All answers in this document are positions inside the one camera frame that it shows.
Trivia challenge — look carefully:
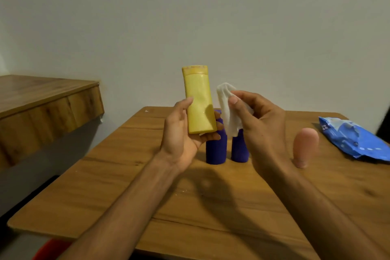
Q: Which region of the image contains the person's left hand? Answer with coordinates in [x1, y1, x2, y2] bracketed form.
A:
[160, 96, 225, 174]

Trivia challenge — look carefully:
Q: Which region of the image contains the person's right hand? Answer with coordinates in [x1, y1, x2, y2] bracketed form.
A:
[228, 90, 293, 179]

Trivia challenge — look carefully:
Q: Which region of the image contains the white wipe cloth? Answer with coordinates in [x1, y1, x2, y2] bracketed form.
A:
[216, 82, 254, 138]

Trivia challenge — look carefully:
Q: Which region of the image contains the yellow lotion bottle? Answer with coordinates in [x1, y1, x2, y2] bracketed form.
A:
[182, 65, 218, 135]

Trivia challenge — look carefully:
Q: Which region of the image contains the person's left forearm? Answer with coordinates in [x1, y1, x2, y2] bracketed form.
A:
[57, 151, 183, 260]

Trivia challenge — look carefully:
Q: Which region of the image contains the person's right forearm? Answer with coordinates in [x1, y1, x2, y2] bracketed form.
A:
[261, 159, 390, 260]

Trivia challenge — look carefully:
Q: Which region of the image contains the blue bottle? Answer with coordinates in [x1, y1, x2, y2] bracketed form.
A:
[206, 110, 228, 165]
[231, 129, 250, 163]

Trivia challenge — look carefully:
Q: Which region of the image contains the pink bottle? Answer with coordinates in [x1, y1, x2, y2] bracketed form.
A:
[293, 128, 320, 169]

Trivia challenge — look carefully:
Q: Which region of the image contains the blue wipes packet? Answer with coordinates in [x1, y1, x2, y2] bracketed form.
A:
[319, 117, 390, 162]

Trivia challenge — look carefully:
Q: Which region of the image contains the wooden side table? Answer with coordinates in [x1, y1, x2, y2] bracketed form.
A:
[0, 75, 105, 172]

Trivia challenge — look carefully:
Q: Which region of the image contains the red object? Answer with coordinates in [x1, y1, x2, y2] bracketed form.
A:
[32, 238, 73, 260]

